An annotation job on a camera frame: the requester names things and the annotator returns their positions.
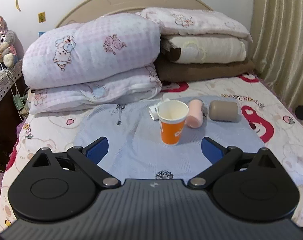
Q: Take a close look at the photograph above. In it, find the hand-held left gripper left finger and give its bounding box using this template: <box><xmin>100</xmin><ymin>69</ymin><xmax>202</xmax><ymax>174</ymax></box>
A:
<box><xmin>31</xmin><ymin>137</ymin><xmax>121</xmax><ymax>189</ymax></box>

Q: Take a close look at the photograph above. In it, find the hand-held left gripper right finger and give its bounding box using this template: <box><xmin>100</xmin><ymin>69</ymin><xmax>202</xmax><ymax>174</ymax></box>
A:
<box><xmin>187</xmin><ymin>137</ymin><xmax>277</xmax><ymax>190</ymax></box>

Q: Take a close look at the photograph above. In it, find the pink cup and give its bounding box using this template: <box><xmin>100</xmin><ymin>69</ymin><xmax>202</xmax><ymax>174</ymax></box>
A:
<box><xmin>186</xmin><ymin>99</ymin><xmax>204</xmax><ymax>128</ymax></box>

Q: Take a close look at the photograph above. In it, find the taupe cup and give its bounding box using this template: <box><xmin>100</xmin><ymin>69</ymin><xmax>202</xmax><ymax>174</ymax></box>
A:
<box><xmin>208</xmin><ymin>100</ymin><xmax>239</xmax><ymax>123</ymax></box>

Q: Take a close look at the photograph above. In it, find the white cup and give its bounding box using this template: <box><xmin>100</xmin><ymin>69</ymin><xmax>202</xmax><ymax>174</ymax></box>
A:
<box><xmin>149</xmin><ymin>98</ymin><xmax>171</xmax><ymax>121</ymax></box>

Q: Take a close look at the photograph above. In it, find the orange paper cup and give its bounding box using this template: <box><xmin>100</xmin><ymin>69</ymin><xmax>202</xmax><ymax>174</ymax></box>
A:
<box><xmin>157</xmin><ymin>100</ymin><xmax>189</xmax><ymax>146</ymax></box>

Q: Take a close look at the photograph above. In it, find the printed bed sheet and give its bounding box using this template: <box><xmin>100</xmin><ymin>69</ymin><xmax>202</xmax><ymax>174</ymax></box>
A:
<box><xmin>0</xmin><ymin>72</ymin><xmax>303</xmax><ymax>233</ymax></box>

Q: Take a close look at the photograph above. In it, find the light blue mat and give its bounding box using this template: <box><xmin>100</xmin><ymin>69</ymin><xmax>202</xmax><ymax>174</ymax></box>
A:
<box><xmin>73</xmin><ymin>95</ymin><xmax>267</xmax><ymax>180</ymax></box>

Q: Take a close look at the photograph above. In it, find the cream pleated curtain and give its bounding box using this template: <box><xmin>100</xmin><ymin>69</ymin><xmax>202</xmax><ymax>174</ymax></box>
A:
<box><xmin>249</xmin><ymin>0</ymin><xmax>303</xmax><ymax>111</ymax></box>

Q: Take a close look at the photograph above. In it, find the brown folded blanket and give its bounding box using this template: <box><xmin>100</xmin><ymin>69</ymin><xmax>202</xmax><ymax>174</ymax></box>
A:
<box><xmin>155</xmin><ymin>54</ymin><xmax>256</xmax><ymax>83</ymax></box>

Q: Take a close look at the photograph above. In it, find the green charger plug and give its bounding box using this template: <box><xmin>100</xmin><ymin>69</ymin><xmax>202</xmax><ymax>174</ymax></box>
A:
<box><xmin>13</xmin><ymin>94</ymin><xmax>25</xmax><ymax>111</ymax></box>

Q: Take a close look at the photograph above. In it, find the pink checkered folded quilt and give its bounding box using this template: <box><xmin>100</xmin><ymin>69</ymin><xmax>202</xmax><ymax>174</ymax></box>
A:
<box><xmin>22</xmin><ymin>13</ymin><xmax>163</xmax><ymax>115</ymax></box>

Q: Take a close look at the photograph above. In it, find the cream folded blanket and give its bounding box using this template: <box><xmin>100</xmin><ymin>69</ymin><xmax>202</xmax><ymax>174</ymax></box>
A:
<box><xmin>161</xmin><ymin>35</ymin><xmax>247</xmax><ymax>64</ymax></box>

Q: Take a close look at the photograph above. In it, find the bedside table with patterned cloth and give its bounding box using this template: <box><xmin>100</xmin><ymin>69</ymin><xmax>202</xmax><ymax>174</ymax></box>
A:
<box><xmin>0</xmin><ymin>59</ymin><xmax>25</xmax><ymax>133</ymax></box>

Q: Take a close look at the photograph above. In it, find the pink printed pillow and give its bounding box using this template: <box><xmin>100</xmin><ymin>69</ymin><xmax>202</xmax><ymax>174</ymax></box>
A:
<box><xmin>135</xmin><ymin>7</ymin><xmax>253</xmax><ymax>43</ymax></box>

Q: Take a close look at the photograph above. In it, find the grey plush bunny toy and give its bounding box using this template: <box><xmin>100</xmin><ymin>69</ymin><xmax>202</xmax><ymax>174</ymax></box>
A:
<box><xmin>0</xmin><ymin>16</ymin><xmax>20</xmax><ymax>68</ymax></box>

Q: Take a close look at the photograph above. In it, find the beige wooden headboard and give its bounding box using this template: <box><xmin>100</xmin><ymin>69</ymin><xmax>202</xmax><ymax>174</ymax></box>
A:
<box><xmin>55</xmin><ymin>0</ymin><xmax>215</xmax><ymax>28</ymax></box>

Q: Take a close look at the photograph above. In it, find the white cable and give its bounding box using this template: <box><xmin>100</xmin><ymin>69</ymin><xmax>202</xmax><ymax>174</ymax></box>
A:
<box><xmin>5</xmin><ymin>69</ymin><xmax>28</xmax><ymax>122</ymax></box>

